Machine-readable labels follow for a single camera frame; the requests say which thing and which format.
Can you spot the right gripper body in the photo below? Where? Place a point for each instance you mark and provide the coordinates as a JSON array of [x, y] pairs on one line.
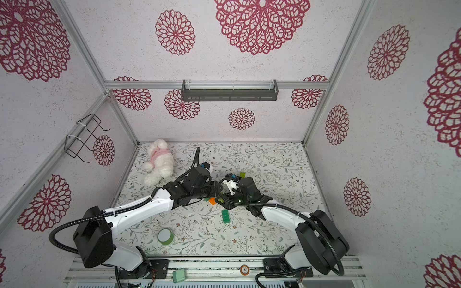
[[228, 196]]

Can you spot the white plush bunny pink shirt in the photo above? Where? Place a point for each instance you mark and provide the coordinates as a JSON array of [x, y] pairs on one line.
[[160, 163]]

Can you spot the dark green lego brick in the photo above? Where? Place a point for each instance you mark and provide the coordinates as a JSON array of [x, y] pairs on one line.
[[225, 217]]

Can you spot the green connector block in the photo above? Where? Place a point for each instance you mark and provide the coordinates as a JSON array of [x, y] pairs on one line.
[[179, 276]]

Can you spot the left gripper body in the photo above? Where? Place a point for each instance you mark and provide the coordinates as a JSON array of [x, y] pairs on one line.
[[203, 192]]

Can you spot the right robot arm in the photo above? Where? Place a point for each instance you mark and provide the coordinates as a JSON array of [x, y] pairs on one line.
[[321, 244]]

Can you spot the round orange sticker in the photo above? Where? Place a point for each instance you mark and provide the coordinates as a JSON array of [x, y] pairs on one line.
[[244, 270]]

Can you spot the black wire basket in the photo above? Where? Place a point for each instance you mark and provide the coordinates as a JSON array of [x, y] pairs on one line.
[[74, 144]]

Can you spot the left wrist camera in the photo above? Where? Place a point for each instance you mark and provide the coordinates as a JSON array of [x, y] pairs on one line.
[[206, 166]]

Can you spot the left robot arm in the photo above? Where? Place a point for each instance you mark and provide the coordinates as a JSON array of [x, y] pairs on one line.
[[93, 237]]

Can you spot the green tape roll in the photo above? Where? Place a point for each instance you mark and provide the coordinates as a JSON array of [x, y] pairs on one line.
[[165, 236]]

